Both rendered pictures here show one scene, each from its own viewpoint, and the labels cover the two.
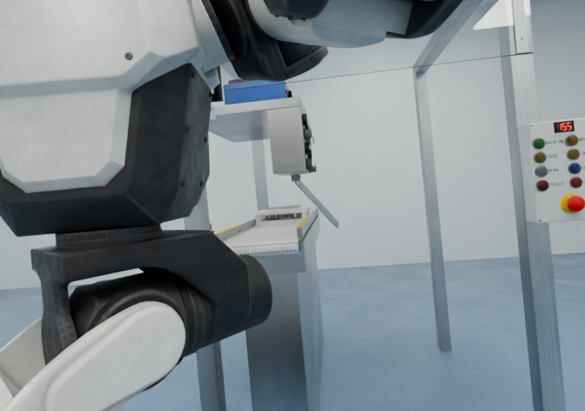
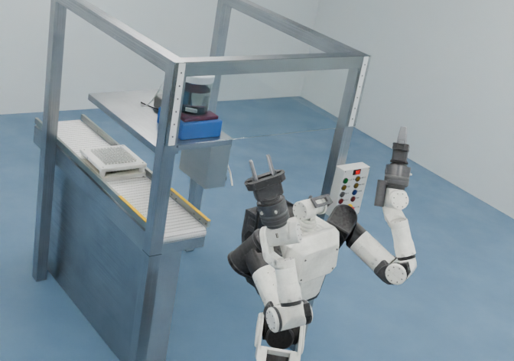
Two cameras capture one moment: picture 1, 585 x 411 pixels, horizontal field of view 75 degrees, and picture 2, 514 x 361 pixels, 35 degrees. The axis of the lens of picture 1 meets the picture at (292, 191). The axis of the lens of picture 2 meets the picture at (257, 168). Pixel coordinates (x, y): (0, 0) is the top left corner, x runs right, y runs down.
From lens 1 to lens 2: 290 cm
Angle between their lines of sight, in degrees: 51
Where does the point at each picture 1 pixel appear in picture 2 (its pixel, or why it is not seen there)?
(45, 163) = (307, 295)
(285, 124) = (220, 156)
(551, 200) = not seen: hidden behind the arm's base
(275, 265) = (186, 244)
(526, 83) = (346, 141)
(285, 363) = (162, 301)
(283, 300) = (170, 261)
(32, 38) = (317, 268)
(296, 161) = (220, 180)
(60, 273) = not seen: hidden behind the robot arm
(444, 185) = (129, 10)
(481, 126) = not seen: outside the picture
